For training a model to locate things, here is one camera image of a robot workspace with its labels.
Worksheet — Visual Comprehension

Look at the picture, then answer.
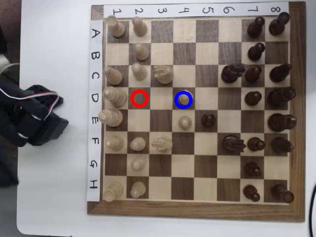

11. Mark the dark wooden pawn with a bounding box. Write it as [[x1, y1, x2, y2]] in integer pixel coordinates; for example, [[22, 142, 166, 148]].
[[201, 113, 217, 128], [246, 16, 266, 39], [246, 137, 266, 152], [242, 184, 261, 202], [244, 65, 262, 83], [248, 42, 266, 62], [244, 161, 262, 177], [244, 91, 262, 107]]

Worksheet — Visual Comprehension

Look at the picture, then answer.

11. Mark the wooden chessboard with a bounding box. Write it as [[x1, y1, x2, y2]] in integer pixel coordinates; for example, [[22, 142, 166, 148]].
[[86, 1, 307, 223]]

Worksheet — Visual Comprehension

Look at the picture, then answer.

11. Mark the light wooden queen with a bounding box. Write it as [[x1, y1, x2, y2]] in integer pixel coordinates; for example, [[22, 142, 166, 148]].
[[102, 86, 128, 109]]

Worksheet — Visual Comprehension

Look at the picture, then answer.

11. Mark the light wooden rook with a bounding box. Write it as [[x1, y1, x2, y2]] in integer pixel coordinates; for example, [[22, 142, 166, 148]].
[[106, 15, 126, 38], [103, 182, 124, 202]]

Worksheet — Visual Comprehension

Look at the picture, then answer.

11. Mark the dark wooden queen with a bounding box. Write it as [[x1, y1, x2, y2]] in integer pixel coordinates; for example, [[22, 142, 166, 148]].
[[268, 86, 296, 108]]

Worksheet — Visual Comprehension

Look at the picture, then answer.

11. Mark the dark wooden king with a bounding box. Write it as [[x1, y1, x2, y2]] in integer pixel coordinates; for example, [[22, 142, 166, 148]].
[[268, 113, 297, 132]]

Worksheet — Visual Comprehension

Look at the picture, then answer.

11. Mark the dark wooden bishop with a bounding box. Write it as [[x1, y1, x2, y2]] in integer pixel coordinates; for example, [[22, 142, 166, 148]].
[[271, 137, 295, 155], [269, 63, 293, 83]]

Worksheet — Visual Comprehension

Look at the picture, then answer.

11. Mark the light wooden bishop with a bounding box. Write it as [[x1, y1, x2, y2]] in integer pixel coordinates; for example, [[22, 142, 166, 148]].
[[103, 66, 123, 84], [105, 135, 123, 152]]

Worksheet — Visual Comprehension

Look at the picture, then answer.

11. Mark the white paper number strip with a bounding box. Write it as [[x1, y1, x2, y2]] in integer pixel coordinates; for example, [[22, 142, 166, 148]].
[[103, 1, 289, 18]]

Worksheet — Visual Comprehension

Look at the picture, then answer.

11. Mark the dark wooden knight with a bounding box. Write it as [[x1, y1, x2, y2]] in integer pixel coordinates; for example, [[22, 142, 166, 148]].
[[221, 63, 246, 84], [221, 134, 247, 153]]

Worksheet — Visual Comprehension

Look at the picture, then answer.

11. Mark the light wooden knight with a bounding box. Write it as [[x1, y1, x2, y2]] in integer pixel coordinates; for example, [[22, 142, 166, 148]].
[[152, 65, 174, 85], [151, 135, 173, 153]]

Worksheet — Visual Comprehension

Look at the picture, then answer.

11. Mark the white paper letter strip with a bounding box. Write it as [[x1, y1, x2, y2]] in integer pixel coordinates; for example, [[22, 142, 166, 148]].
[[86, 19, 104, 202]]

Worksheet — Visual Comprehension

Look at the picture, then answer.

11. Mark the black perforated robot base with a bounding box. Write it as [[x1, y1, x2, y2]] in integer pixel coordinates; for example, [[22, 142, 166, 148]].
[[24, 84, 64, 112]]

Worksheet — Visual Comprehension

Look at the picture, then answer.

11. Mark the dark wooden rook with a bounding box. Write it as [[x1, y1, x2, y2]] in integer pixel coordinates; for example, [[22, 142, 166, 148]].
[[269, 11, 291, 37], [270, 184, 295, 204]]

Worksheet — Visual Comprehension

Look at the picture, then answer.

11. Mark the thin black cable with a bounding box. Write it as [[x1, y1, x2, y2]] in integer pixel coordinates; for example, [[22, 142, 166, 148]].
[[308, 182, 316, 237]]

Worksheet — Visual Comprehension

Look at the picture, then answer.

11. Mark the light wooden pawn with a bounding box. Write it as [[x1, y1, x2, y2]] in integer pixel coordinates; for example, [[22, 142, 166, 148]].
[[130, 137, 146, 151], [177, 90, 194, 109], [130, 181, 146, 199], [134, 42, 150, 62], [130, 157, 146, 171], [178, 115, 193, 129], [132, 16, 148, 37], [131, 63, 148, 81]]

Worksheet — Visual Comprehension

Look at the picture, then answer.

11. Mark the light wooden king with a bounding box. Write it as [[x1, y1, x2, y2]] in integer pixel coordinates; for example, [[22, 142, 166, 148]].
[[98, 108, 123, 127]]

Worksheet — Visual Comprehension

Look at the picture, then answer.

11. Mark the white red black servo cable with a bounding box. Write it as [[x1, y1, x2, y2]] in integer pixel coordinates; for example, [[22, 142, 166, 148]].
[[0, 87, 60, 121]]

